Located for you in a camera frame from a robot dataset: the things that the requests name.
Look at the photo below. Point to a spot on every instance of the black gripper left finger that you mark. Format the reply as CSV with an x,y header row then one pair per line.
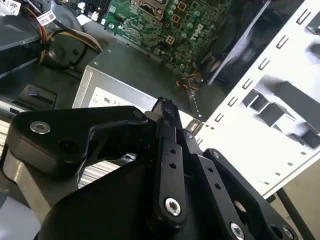
x,y
75,117

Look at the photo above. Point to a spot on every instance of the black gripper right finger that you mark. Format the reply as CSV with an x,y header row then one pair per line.
x,y
225,180

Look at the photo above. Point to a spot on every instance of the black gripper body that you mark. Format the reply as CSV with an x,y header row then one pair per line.
x,y
105,200

